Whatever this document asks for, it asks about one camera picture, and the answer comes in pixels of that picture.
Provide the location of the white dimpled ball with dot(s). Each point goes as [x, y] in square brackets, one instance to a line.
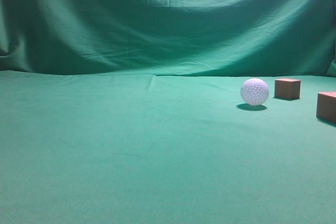
[254, 91]

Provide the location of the green cloth backdrop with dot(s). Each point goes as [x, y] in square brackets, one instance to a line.
[129, 111]

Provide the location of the brown cube block at edge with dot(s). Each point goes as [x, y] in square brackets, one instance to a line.
[326, 106]

